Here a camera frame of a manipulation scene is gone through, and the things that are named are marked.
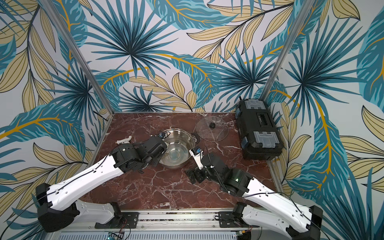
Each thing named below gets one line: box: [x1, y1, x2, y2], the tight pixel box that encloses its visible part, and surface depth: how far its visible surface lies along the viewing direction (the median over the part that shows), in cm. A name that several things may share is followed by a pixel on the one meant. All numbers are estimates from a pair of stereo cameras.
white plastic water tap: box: [115, 135, 132, 145], surface depth 102 cm
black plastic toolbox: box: [235, 98, 284, 161], surface depth 92 cm
